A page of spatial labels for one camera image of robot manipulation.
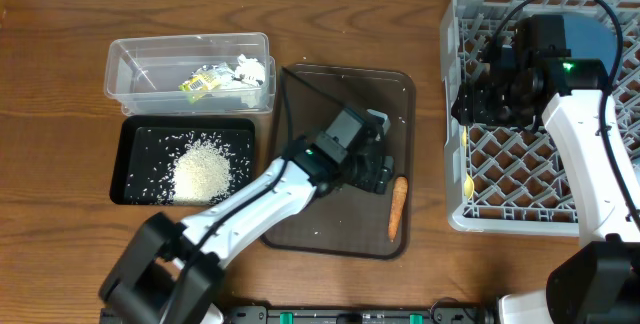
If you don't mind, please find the orange carrot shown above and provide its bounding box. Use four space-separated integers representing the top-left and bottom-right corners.
387 176 409 242

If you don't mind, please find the dark brown serving tray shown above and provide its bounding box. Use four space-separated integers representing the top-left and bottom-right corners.
261 64 416 260

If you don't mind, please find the yellow plastic spoon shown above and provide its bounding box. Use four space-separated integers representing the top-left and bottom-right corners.
461 127 475 200

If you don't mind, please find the blue plate bowl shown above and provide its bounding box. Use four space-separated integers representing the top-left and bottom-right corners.
562 13 617 73

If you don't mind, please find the yellow green snack wrapper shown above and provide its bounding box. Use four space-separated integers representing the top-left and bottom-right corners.
178 63 234 103

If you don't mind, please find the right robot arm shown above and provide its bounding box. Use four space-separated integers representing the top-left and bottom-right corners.
440 0 639 323

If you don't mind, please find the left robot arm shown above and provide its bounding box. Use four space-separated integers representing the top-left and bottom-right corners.
98 104 393 324

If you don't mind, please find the grey dishwasher rack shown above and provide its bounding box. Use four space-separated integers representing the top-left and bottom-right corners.
440 0 639 236

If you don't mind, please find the black waste tray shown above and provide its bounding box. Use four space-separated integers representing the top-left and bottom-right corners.
110 115 255 206

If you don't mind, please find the clear plastic waste bin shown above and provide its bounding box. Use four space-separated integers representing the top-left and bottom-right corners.
104 32 276 115

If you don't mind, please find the crumpled white tissue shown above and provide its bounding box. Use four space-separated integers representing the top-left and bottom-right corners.
234 54 266 86

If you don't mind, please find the pile of white rice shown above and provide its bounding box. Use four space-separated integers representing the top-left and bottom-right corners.
171 140 232 205

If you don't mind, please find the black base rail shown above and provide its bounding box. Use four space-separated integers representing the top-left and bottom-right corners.
223 303 497 324

